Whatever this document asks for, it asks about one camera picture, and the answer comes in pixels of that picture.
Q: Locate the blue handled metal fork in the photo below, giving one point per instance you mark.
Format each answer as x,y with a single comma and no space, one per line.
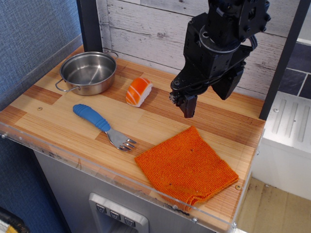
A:
116,138

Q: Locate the small stainless steel pot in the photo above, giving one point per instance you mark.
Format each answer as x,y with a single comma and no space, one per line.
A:
88,73

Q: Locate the grey cabinet with button panel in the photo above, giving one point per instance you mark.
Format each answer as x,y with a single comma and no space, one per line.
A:
97,201

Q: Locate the dark metal frame post right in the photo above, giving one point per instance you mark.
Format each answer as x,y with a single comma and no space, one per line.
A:
294,31

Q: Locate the dark metal frame post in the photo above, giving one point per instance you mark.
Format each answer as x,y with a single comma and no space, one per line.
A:
294,31
89,24

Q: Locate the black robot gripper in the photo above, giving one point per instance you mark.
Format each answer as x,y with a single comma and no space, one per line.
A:
206,64

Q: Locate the white grooved side unit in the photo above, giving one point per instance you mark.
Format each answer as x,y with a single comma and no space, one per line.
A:
284,153

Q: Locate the dark metal frame post left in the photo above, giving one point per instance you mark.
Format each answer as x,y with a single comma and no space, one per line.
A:
89,24

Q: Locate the salmon nigiri sushi toy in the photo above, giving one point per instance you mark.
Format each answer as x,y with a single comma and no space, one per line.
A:
138,91

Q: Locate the orange knitted cloth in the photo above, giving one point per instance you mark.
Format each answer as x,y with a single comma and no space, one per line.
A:
186,169

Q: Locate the clear acrylic table guard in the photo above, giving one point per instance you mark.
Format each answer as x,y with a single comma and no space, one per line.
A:
97,167

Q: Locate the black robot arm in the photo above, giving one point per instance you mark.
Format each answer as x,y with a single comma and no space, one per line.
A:
231,21

